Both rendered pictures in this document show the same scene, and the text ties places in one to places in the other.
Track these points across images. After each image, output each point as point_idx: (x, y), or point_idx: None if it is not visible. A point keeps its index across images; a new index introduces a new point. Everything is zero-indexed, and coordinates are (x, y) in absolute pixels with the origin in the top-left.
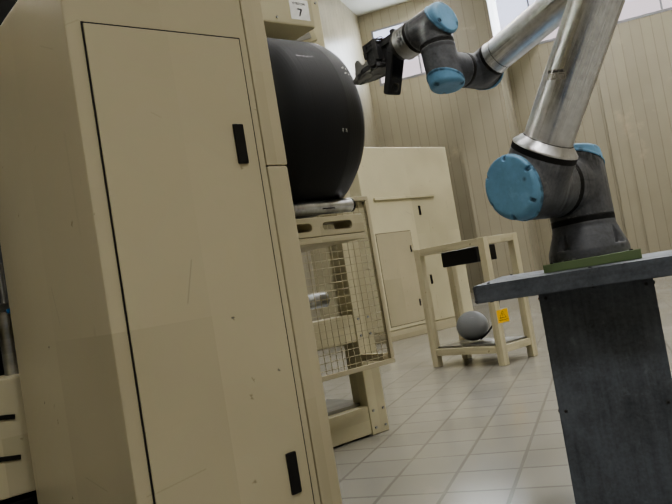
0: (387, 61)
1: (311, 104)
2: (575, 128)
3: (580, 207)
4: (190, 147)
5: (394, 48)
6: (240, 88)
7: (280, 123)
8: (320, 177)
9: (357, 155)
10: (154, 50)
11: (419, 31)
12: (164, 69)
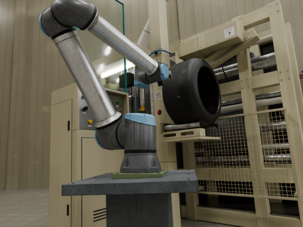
0: None
1: (164, 90)
2: (94, 113)
3: (124, 146)
4: (61, 128)
5: None
6: (70, 111)
7: (77, 118)
8: (177, 115)
9: (188, 105)
10: (59, 107)
11: None
12: (60, 111)
